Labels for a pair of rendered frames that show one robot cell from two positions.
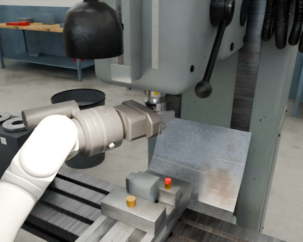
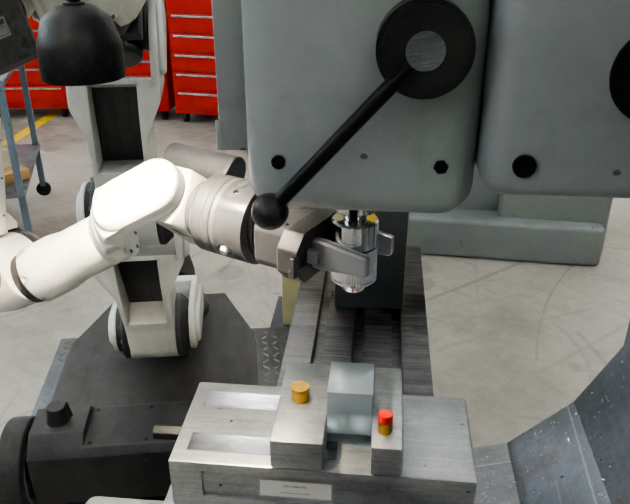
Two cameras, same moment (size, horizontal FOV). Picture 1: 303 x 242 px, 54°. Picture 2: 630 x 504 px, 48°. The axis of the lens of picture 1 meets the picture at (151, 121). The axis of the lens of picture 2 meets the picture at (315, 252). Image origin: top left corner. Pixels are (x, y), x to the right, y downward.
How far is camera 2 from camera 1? 67 cm
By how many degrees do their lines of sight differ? 60
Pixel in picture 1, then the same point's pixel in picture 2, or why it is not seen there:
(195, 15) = (279, 53)
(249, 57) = not seen: outside the picture
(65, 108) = (212, 162)
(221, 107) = not seen: outside the picture
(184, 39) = (252, 95)
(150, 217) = (279, 431)
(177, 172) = (565, 474)
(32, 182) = (94, 227)
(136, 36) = (234, 71)
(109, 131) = (218, 223)
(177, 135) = not seen: outside the picture
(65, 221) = not seen: hidden behind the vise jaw
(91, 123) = (202, 196)
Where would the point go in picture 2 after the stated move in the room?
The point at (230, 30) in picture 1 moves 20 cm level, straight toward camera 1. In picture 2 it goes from (505, 118) to (232, 129)
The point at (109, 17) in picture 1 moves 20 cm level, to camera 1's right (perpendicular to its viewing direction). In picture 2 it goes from (55, 29) to (82, 82)
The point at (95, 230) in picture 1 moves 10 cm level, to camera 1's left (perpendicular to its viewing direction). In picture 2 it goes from (247, 394) to (225, 353)
